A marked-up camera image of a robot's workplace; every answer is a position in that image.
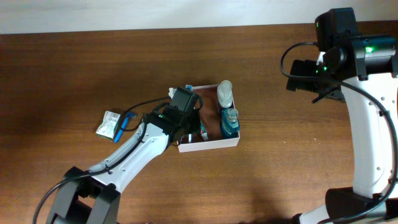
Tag black cable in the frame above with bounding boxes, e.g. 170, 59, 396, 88
32, 96, 172, 224
280, 41, 398, 224

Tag blue Listerine mouthwash bottle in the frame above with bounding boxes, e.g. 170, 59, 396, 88
221, 108, 240, 139

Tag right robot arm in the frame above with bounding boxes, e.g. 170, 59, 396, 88
286, 7, 397, 223

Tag right black cable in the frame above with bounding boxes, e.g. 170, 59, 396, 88
280, 41, 398, 224

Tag white square cardboard box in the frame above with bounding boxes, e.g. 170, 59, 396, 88
178, 84, 240, 152

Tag blue white toothbrush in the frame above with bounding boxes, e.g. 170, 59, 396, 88
185, 85, 193, 143

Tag left black cable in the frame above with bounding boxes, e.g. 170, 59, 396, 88
32, 96, 172, 224

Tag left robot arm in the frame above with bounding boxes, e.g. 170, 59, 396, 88
46, 87, 203, 223

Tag dark purple pump bottle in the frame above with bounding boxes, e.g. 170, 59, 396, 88
216, 80, 233, 113

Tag blue disposable razor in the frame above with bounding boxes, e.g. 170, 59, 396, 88
114, 112, 136, 143

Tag green white soap packet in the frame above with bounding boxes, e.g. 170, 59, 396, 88
95, 111, 121, 140

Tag green white toothpaste tube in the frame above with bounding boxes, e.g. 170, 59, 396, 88
200, 122, 209, 141

